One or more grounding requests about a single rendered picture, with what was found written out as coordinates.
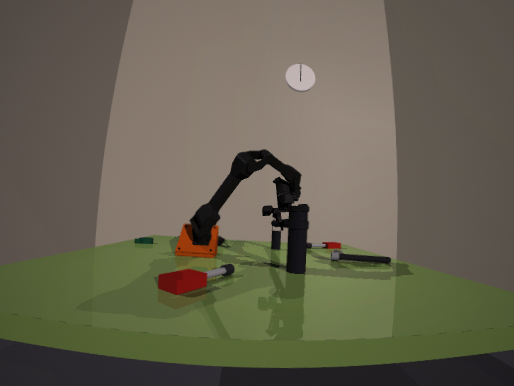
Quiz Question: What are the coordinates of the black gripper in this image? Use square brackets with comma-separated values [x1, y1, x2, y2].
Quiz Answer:
[262, 192, 309, 231]

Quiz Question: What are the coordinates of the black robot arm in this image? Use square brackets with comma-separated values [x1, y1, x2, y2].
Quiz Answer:
[190, 149, 302, 245]

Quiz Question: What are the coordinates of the black cylindrical pipe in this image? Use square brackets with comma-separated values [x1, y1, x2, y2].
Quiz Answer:
[273, 219, 288, 228]

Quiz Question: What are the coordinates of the black cylindrical post with cap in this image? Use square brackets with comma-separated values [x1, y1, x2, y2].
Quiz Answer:
[286, 206, 310, 274]

